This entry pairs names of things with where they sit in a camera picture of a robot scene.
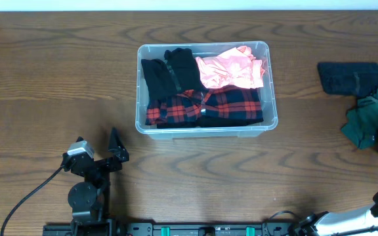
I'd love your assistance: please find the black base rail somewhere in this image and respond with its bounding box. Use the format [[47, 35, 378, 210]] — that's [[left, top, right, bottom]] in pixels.
[[43, 221, 300, 236]]

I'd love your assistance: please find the clear plastic storage container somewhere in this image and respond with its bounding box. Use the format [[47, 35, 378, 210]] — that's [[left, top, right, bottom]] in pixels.
[[135, 41, 278, 140]]

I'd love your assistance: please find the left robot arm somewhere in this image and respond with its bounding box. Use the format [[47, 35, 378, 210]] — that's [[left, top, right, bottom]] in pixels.
[[61, 128, 129, 235]]

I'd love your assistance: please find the pink garment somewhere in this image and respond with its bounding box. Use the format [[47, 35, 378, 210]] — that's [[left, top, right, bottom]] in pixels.
[[195, 46, 265, 89]]

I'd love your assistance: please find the dark green garment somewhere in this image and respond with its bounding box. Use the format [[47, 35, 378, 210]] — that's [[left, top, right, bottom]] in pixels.
[[341, 89, 378, 149]]

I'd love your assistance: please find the dark navy garment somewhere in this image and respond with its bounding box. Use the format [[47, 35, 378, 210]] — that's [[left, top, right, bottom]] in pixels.
[[317, 62, 378, 98]]

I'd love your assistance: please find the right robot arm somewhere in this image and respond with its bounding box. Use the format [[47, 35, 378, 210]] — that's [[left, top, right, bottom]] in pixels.
[[64, 128, 378, 236]]

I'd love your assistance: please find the red plaid flannel shirt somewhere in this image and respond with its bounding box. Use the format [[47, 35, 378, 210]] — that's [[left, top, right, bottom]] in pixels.
[[145, 86, 263, 126]]

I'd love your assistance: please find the black garment with grey stripe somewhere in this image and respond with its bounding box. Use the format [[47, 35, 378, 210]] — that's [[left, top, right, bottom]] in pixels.
[[140, 48, 206, 100]]

